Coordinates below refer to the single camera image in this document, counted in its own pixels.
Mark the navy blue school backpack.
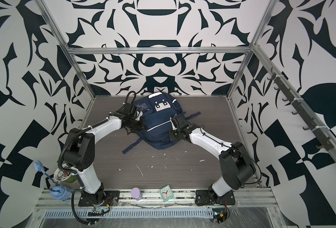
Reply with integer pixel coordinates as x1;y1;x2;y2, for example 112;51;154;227
122;92;186;154

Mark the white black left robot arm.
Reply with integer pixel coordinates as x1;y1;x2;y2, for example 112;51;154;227
57;102;144;205

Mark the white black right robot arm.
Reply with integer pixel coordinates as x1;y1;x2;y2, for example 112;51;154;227
169;114;256;198

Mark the teal small alarm clock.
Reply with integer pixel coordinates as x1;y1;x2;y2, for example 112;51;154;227
159;185;174;202

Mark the purple small bottle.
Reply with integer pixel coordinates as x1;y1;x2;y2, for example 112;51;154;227
130;187;143;201

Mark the green paper cup with items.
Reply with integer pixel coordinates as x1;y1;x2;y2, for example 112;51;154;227
54;168;77;183

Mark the small circuit board right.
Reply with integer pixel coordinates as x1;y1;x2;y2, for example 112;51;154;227
213;209;230;224

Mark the small circuit board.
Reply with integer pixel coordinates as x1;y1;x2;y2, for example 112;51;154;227
213;209;230;224
87;208;110;217

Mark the small circuit board left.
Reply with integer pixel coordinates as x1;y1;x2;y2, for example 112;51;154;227
87;208;110;217

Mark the light blue water bottle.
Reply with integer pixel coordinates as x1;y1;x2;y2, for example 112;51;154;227
34;161;72;201

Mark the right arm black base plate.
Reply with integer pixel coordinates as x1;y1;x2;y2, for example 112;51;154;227
195;190;236;206

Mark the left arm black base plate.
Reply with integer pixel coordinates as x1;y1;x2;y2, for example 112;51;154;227
78;191;120;207

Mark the black corrugated cable conduit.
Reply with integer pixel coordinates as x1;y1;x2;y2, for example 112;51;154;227
70;189;90;225

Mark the white slotted cable duct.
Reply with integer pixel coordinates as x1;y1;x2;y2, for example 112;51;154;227
43;208;214;219

